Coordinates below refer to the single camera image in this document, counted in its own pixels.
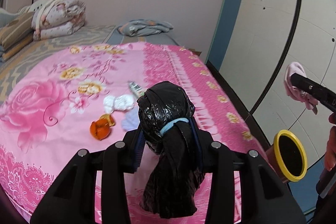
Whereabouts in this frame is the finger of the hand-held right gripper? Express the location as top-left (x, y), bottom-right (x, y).
top-left (290, 72), bottom-right (336, 110)

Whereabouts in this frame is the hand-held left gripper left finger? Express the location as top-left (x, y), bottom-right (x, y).
top-left (30, 123), bottom-right (147, 224)

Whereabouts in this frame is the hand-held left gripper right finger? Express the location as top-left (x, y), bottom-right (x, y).
top-left (188, 118), bottom-right (306, 224)

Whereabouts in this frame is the pale pink cloth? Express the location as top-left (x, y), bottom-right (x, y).
top-left (283, 62), bottom-right (319, 115)

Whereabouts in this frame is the light blue rubber band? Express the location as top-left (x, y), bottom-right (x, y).
top-left (160, 118), bottom-right (189, 136)

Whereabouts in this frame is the black plastic bag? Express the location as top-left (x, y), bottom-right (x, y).
top-left (136, 80), bottom-right (206, 219)

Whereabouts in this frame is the yellow-rimmed trash bin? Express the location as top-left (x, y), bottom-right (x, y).
top-left (265, 130), bottom-right (308, 184)

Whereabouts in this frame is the person's right hand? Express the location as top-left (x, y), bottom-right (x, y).
top-left (324, 113), bottom-right (336, 172)

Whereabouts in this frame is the lavender crumpled paper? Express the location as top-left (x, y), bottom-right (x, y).
top-left (121, 111), bottom-right (141, 131)

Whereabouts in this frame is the orange plastic wrapper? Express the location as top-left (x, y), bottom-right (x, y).
top-left (90, 114), bottom-right (116, 140)

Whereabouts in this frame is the white crumpled tissue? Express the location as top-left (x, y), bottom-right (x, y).
top-left (103, 95), bottom-right (135, 114)

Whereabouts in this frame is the pink floral bed sheet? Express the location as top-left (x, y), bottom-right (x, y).
top-left (0, 42), bottom-right (273, 224)

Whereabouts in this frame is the grey floral blanket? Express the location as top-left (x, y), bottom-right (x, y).
top-left (116, 19), bottom-right (174, 37)

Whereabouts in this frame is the grey zigzag bed sheet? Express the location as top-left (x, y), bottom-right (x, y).
top-left (0, 25), bottom-right (184, 98)

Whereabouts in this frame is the folded floral quilt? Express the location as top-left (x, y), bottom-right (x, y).
top-left (31, 0), bottom-right (87, 40)

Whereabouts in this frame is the striped folded blanket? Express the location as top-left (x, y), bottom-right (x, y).
top-left (0, 12), bottom-right (34, 62)

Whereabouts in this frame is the white plush toy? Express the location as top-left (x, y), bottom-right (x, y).
top-left (18, 0), bottom-right (76, 14)

